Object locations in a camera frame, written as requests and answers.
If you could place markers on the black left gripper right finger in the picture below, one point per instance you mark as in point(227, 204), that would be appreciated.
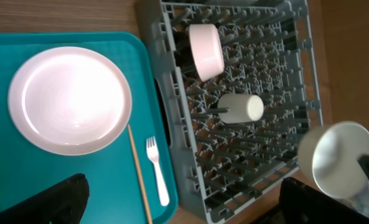
point(301, 204)

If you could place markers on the pale green cup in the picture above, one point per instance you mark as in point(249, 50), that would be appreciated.
point(241, 108)

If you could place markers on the pale green bowl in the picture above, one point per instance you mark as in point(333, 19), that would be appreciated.
point(328, 156)

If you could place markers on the pink plate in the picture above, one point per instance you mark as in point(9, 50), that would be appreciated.
point(70, 101)

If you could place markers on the teal plastic tray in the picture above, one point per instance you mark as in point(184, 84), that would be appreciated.
point(115, 194)

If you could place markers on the white plastic fork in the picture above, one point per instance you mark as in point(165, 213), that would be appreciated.
point(153, 155)

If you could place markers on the pink bowl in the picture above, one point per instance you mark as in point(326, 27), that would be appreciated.
point(206, 50)

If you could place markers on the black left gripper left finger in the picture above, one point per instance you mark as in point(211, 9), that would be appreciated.
point(64, 202)

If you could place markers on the wooden chopstick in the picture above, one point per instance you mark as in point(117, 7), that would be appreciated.
point(140, 177)

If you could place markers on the grey dishwasher rack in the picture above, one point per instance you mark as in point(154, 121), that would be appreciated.
point(220, 169)

